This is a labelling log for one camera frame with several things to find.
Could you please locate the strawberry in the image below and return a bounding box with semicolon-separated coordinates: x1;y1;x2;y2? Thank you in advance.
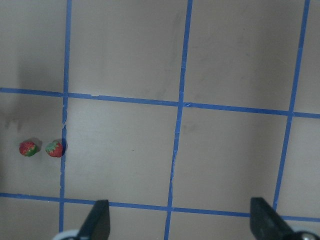
45;141;63;158
19;141;38;157

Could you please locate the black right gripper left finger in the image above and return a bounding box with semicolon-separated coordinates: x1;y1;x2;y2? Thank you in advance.
76;200;111;240

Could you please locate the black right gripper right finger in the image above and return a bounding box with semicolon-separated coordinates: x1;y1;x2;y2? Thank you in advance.
249;197;320;240

